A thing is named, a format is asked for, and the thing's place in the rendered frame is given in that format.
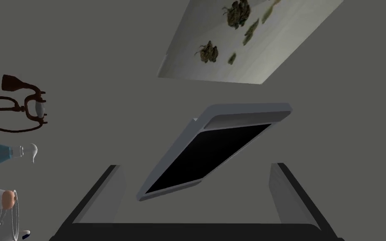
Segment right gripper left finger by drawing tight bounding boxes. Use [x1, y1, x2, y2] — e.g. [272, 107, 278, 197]
[58, 164, 127, 226]

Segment grey tablet with black screen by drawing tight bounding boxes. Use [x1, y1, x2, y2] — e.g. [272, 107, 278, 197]
[136, 103, 293, 202]

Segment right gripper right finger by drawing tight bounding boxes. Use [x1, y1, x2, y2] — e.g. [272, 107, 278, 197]
[268, 162, 331, 231]

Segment dark brown eyeglasses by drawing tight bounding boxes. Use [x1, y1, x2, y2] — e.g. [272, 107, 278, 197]
[0, 74, 48, 133]

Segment pale picture with green plants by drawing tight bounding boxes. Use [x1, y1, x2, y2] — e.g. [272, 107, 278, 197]
[157, 0, 345, 85]

